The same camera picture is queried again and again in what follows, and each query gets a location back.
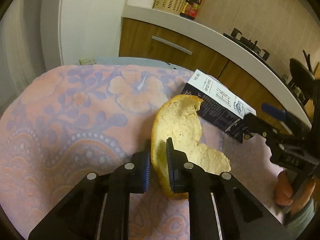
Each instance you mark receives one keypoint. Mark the pink floral tablecloth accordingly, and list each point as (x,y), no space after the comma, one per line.
(79,119)

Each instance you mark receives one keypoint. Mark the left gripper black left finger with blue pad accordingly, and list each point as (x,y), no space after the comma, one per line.
(98,206)

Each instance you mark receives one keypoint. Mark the red label sauce bottle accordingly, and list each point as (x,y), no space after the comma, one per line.
(190,10)

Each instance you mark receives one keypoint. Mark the wooden kitchen cabinet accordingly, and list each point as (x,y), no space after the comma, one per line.
(214,55)

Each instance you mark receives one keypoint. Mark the white door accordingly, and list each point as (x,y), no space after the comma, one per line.
(73,30)

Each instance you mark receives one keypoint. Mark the silver drawer handle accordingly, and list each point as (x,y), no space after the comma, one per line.
(173,45)

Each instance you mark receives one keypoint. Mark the black frying pan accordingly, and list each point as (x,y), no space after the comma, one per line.
(304,78)

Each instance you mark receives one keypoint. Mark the torn bread piece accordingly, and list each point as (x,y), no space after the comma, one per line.
(177,119)

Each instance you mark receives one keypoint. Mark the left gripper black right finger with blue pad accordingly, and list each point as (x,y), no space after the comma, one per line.
(220,207)

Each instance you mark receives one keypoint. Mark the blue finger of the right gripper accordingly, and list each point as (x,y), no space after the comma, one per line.
(276,113)

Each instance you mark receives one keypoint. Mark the black white carton box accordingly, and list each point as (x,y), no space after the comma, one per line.
(220,107)

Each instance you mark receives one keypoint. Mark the black gas stove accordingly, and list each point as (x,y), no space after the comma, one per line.
(237,37)

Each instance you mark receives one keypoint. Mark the person's hand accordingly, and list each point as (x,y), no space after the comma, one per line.
(283,193)

